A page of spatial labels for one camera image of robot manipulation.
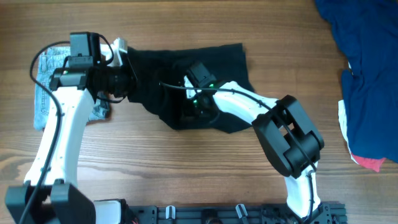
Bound black t-shirt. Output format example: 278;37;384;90
127;44;253;133

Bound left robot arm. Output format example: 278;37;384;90
5;67;135;223

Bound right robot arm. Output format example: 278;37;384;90
183;80;324;223

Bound folded light blue jeans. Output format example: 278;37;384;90
34;47;111;130

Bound white garment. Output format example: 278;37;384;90
338;100;358;164

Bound dark blue garment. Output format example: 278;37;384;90
315;0;397;161

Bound red garment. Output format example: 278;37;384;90
351;154;386;172

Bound left black cable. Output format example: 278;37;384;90
18;33;128;224

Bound black cable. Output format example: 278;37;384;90
159;81;318;222
18;33;128;224

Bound right black cable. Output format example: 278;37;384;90
159;81;318;222

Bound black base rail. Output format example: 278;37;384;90
130;202;348;224

